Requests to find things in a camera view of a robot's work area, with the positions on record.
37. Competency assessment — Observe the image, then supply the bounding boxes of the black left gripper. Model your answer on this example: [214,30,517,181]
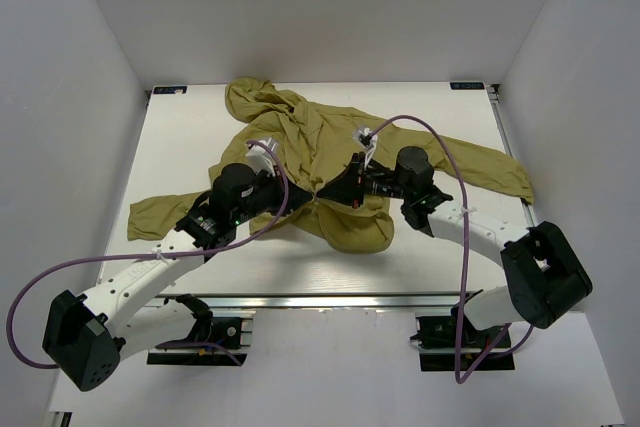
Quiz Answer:
[232,166,312,226]

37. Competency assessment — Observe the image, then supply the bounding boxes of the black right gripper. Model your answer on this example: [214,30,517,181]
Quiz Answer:
[317,152,411,209]

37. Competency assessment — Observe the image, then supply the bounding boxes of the olive yellow zip jacket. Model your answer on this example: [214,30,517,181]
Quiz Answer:
[125,77,534,256]

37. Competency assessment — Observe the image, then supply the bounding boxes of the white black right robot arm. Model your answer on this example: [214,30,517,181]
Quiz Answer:
[318,147,593,346]

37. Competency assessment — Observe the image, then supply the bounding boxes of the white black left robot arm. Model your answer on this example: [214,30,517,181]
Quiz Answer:
[43,163,313,392]

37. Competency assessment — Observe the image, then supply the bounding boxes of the blue label sticker right corner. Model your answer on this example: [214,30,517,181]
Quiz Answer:
[449,81,485,91]

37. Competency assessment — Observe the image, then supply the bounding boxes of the blue label sticker corner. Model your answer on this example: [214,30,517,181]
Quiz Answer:
[152,86,187,96]
[449,81,485,91]

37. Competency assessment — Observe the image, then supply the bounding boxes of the blue label sticker left corner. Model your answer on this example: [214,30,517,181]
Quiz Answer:
[152,86,187,96]

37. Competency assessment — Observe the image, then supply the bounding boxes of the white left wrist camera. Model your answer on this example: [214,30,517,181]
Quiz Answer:
[245,137,279,176]

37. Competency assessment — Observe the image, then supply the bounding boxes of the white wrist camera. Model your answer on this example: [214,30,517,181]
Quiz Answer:
[245,137,279,176]
[353,126,378,166]

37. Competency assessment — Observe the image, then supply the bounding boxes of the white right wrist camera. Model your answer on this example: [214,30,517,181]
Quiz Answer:
[353,126,378,166]

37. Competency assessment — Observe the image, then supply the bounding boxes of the aluminium table front rail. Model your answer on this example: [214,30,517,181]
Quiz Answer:
[92,290,506,313]

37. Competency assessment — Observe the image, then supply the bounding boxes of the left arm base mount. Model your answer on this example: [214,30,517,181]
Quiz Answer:
[146,315,253,367]

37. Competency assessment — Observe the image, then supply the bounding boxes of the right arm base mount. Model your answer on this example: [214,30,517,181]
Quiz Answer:
[410,314,516,373]

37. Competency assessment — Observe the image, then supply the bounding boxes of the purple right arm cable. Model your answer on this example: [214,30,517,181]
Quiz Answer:
[362,114,533,385]

